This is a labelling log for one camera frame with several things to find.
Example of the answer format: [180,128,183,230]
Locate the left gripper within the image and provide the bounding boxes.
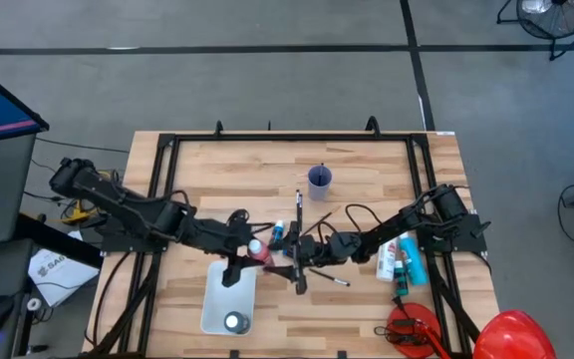
[216,211,274,289]

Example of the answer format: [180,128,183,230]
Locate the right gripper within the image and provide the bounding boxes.
[265,221,328,296]

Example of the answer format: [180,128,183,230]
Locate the red paint bottle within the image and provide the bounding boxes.
[246,237,276,268]

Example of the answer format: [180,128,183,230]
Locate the small light blue paint bottle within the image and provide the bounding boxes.
[270,219,286,245]

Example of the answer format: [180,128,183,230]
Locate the black brush white-tipped bristles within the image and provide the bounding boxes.
[308,267,352,288]

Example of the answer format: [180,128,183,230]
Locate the white plastic tray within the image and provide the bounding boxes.
[199,260,258,336]

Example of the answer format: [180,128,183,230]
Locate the lavender plastic cup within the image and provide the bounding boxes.
[307,164,334,202]

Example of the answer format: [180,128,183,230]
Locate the large dark teal paint bottle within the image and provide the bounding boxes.
[223,310,252,335]

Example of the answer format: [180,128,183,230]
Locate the white paint bottle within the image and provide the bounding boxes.
[375,237,399,283]

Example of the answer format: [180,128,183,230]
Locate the small teal paint bottle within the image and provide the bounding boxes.
[393,259,411,297]

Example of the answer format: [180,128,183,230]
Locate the large turquoise paint bottle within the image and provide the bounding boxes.
[397,231,431,287]

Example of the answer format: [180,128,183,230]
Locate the white paper sheet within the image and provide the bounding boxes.
[27,229,102,308]

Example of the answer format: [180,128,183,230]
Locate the red hard hat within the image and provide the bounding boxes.
[472,308,558,359]

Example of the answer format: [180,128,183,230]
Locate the black floor fan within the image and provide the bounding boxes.
[495,0,574,62]

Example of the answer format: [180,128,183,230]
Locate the black metal table frame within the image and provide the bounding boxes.
[85,115,482,359]

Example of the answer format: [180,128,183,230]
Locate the yellow cable bundle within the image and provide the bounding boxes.
[60,203,100,225]

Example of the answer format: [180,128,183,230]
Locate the black straight floor cable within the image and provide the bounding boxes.
[35,137,132,154]

